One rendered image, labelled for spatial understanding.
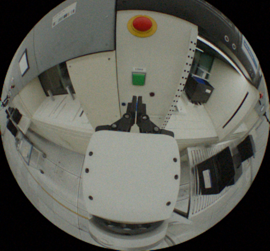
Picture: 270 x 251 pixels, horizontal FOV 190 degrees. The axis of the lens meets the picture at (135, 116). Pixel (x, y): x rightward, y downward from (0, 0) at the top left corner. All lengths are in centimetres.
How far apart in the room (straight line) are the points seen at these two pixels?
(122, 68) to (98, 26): 14
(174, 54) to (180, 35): 6
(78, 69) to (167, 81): 27
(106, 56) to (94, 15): 13
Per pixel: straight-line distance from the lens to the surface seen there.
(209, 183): 66
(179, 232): 17
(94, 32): 24
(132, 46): 23
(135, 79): 23
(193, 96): 78
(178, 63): 25
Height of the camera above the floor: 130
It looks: 49 degrees down
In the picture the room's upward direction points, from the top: 4 degrees clockwise
